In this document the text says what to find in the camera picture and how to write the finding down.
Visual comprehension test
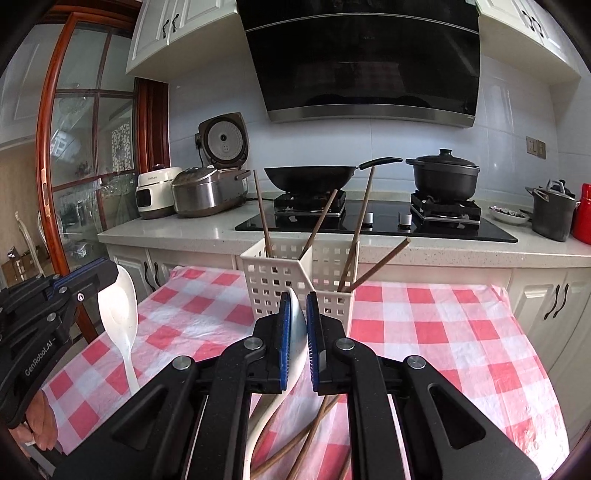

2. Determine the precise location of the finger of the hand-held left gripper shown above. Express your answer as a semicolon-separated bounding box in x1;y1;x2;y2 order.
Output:
0;278;105;352
0;258;119;302

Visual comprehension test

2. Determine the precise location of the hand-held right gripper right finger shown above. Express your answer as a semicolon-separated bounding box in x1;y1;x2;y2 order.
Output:
305;291;542;480

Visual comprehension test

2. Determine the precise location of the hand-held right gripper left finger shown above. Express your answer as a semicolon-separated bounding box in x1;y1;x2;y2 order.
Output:
53;290;293;480

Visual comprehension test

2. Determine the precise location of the white ceramic spoon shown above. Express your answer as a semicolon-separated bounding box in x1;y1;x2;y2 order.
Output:
249;287;309;480
98;263;139;396

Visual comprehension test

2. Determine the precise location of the white plastic utensil basket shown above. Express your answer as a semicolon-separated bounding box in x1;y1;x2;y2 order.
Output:
240;239;362;335

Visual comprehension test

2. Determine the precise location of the bunch of wooden chopsticks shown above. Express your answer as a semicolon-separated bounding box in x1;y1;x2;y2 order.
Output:
253;166;411;480

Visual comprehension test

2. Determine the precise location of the person's left hand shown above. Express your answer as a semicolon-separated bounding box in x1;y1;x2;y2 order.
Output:
25;390;58;450

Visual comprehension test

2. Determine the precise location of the beige stone kitchen countertop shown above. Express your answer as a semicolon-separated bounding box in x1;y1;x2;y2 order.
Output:
98;196;591;278

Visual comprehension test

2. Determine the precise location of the red wooden glass door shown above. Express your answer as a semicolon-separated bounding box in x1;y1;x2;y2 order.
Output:
37;11;169;344

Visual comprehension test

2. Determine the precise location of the small white electric cooker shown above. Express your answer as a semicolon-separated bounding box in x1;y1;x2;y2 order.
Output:
136;166;184;220

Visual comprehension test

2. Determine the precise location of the red checkered tablecloth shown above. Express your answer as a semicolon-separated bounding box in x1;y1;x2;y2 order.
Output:
39;265;571;480

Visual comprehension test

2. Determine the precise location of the open steel rice cooker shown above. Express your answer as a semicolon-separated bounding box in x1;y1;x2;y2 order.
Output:
171;112;252;219

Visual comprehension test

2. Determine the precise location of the black wok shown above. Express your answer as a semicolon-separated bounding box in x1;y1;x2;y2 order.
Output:
264;157;403;192

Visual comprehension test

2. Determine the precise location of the black glass gas stove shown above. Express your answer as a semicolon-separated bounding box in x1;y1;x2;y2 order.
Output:
235;189;519;244

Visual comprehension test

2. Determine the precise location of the black pot with lid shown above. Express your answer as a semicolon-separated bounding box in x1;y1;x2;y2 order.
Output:
405;148;481;200

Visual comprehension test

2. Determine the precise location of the plate of food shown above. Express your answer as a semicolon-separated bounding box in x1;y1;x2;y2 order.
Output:
490;204;532;225

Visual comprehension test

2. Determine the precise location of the grey stockpot with lid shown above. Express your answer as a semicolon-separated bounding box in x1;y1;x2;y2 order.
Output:
525;180;581;243

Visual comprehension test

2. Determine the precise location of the black range hood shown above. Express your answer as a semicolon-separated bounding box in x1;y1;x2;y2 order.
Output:
236;0;481;129

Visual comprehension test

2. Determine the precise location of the red thermos jug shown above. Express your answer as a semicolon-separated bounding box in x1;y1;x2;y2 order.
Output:
573;183;591;245

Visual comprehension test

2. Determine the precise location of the white wall cabinet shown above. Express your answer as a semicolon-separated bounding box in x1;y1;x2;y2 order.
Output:
475;0;583;84
126;0;238;78

